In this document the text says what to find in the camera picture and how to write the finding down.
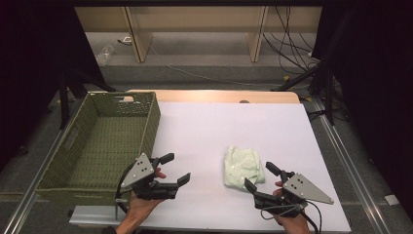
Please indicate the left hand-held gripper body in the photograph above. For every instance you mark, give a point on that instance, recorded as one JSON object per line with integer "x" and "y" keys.
{"x": 140, "y": 169}

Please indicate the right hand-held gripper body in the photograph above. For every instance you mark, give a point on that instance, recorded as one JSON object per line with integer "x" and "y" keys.
{"x": 303, "y": 190}

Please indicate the light green garment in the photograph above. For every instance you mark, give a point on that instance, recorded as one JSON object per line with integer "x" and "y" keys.
{"x": 243, "y": 167}

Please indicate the person's right hand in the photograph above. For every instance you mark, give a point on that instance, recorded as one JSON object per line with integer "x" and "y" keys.
{"x": 292, "y": 225}

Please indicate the person's left hand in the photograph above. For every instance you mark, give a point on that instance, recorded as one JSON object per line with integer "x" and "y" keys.
{"x": 139, "y": 207}

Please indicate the green woven basket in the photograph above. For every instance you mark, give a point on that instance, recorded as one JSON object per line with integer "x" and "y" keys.
{"x": 104, "y": 143}

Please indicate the white table mat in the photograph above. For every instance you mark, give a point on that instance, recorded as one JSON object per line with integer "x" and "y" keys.
{"x": 207, "y": 130}

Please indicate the white tape label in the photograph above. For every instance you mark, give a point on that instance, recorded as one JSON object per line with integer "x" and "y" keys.
{"x": 391, "y": 200}

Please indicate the black metal stand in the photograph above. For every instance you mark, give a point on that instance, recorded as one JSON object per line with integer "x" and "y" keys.
{"x": 69, "y": 87}
{"x": 324, "y": 74}

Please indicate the black curtain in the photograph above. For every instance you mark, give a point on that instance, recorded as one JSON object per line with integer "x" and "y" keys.
{"x": 35, "y": 65}
{"x": 376, "y": 97}

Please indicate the clear plastic bag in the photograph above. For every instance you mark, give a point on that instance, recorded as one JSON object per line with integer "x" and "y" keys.
{"x": 105, "y": 54}

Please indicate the small white floor item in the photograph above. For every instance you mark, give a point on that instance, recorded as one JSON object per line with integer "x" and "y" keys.
{"x": 125, "y": 40}

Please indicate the metal floor rail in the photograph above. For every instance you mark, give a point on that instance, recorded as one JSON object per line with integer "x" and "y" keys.
{"x": 29, "y": 198}
{"x": 350, "y": 169}

